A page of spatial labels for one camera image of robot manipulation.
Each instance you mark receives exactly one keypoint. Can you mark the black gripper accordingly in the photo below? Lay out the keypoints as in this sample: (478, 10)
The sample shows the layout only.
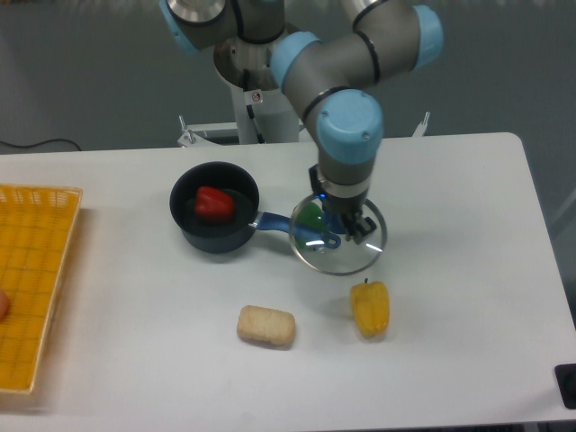
(344, 200)

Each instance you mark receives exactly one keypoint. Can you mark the glass pot lid blue knob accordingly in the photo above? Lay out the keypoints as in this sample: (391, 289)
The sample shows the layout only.
(339, 256)

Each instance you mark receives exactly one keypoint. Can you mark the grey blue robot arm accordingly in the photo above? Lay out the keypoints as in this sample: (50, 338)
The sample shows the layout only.
(349, 124)

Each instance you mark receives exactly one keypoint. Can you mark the green bell pepper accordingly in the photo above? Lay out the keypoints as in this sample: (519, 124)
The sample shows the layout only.
(310, 218)

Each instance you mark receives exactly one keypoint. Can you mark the yellow bell pepper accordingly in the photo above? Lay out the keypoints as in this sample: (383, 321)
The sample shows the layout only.
(370, 305)

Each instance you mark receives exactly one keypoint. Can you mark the dark blue saucepan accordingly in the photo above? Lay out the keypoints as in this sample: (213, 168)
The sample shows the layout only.
(242, 187)

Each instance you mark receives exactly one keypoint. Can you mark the beige bread loaf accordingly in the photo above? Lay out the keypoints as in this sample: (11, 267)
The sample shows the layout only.
(265, 325)

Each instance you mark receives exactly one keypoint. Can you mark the red bell pepper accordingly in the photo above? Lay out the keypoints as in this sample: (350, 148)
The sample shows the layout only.
(213, 206)

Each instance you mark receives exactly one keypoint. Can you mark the black device at table edge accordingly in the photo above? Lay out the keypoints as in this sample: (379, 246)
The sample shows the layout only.
(566, 378)

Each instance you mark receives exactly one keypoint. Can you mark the yellow woven basket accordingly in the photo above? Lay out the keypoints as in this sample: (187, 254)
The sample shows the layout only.
(37, 225)

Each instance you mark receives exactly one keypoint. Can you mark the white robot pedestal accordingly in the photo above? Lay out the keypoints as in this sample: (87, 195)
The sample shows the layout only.
(265, 117)

